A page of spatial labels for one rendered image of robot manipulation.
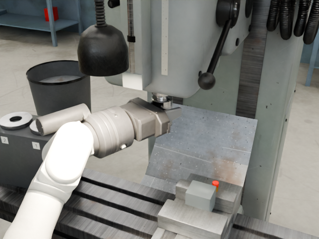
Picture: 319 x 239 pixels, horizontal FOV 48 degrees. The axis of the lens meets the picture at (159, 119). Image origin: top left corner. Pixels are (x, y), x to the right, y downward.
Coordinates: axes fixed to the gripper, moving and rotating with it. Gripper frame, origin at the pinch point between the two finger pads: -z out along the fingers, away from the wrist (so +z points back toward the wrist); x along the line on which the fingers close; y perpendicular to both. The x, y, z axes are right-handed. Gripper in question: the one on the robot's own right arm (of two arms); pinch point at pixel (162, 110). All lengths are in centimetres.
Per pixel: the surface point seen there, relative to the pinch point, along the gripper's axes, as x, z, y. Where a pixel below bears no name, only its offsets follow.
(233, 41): -6.0, -14.7, -14.2
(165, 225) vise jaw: -8.0, 5.6, 24.7
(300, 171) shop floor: 41, -172, 122
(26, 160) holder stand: 34.2, 20.5, 22.5
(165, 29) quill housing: -8.0, 6.6, -20.7
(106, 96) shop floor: 243, -135, 122
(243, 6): -4.1, -19.3, -20.6
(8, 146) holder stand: 38.5, 23.3, 18.8
